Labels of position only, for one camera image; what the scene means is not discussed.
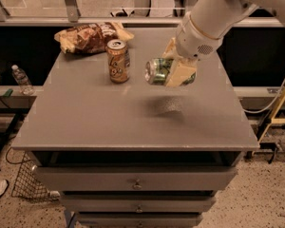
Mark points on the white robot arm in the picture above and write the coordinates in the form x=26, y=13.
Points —
x=201, y=31

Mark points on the clear plastic water bottle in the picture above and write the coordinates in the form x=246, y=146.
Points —
x=22, y=80

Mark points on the brown chip bag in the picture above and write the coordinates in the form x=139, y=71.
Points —
x=91, y=38

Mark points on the yellow metal frame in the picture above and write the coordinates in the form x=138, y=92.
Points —
x=269, y=120

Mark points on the top grey drawer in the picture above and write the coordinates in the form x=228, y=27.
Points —
x=135, y=178

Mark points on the green soda can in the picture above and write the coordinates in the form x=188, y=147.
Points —
x=157, y=70

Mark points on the bottom grey drawer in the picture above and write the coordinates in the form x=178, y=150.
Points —
x=143, y=220

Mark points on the grey drawer cabinet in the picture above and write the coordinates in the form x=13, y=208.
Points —
x=82, y=119

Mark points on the black wire basket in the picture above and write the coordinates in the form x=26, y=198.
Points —
x=28, y=188

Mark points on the grey drawer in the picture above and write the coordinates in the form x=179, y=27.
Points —
x=138, y=203
x=135, y=178
x=143, y=220

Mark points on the middle grey drawer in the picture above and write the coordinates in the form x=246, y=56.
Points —
x=138, y=203

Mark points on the metal railing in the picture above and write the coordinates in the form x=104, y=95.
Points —
x=69, y=13

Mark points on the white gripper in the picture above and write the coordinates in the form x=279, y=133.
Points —
x=194, y=43

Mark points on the orange soda can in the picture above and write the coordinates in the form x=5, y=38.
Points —
x=118, y=61

